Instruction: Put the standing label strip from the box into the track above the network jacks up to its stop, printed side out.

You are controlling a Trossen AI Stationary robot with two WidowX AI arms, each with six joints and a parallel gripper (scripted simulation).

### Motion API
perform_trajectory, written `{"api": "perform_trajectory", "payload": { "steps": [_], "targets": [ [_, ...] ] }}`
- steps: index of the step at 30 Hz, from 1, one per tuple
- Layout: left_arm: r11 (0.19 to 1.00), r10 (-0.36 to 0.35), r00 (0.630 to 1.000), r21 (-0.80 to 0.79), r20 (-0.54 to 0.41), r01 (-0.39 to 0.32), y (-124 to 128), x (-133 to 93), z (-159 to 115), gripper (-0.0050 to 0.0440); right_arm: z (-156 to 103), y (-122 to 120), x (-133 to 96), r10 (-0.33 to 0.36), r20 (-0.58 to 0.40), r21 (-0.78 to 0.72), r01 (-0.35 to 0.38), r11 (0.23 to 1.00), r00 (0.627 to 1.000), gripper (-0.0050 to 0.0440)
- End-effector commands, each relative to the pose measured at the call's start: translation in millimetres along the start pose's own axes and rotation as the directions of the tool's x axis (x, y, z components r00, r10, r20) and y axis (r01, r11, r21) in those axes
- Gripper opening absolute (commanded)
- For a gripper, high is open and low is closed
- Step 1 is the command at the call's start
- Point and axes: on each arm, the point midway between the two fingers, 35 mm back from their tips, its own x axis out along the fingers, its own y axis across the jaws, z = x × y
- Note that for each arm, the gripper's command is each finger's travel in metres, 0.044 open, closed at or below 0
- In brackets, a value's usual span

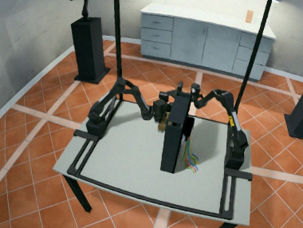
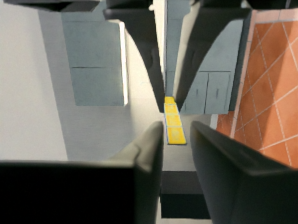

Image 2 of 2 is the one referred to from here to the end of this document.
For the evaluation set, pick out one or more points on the yellow label strip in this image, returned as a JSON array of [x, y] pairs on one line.
[[175, 132]]

